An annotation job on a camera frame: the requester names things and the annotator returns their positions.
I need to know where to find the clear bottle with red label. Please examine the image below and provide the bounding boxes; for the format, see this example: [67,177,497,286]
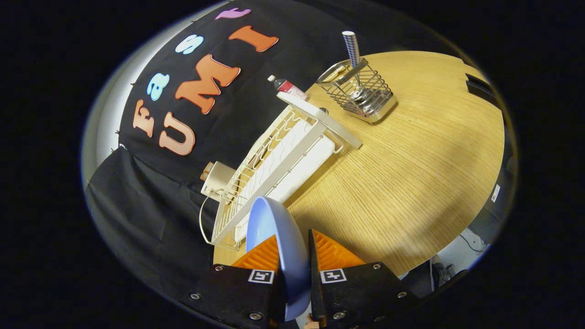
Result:
[267,74,308,101]

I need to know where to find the white toaster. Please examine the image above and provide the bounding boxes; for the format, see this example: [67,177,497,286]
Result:
[201,161,237,202]

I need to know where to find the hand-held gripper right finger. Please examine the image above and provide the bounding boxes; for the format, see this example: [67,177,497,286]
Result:
[308,228,419,329]

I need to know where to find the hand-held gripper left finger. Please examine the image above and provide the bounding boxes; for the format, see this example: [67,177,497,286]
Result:
[183,234,287,329]

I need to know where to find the metal wire basket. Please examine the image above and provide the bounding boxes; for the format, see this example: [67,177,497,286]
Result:
[316,58,397,125]

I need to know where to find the blue plate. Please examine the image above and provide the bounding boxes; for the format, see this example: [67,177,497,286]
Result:
[246,196,311,321]

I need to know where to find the spoon with checkered handle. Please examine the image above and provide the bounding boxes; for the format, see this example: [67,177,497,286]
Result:
[342,31,373,103]

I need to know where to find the white wire dish rack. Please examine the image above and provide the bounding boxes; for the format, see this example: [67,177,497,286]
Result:
[199,91,363,251]

